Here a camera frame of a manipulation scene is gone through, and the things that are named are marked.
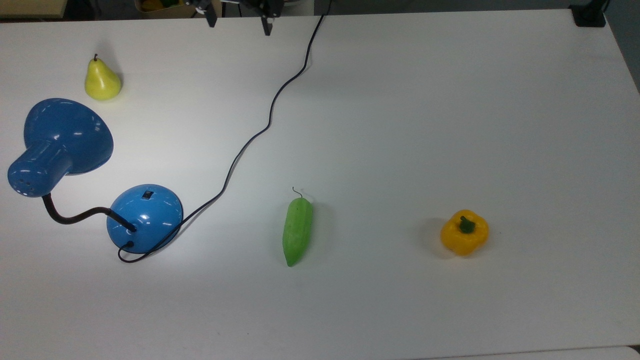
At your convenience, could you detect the black lamp power cable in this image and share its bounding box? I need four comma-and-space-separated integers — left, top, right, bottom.
118, 0, 333, 264

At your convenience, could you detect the black table clamp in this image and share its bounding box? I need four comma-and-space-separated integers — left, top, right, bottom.
569, 0, 610, 28

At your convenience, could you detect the blue gooseneck desk lamp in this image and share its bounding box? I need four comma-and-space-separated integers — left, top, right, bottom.
7, 98, 184, 254

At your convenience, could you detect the yellow-green toy pear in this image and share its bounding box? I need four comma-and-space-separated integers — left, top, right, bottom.
84, 53, 122, 102

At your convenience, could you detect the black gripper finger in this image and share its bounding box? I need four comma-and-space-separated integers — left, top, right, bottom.
242, 0, 285, 37
186, 0, 219, 29

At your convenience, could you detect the yellow toy bell pepper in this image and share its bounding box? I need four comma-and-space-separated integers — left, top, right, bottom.
440, 209, 490, 257

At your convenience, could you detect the tan wooden board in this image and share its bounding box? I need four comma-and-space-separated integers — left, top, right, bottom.
0, 0, 68, 20

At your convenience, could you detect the green toy cucumber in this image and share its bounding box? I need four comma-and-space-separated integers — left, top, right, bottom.
282, 187, 314, 268

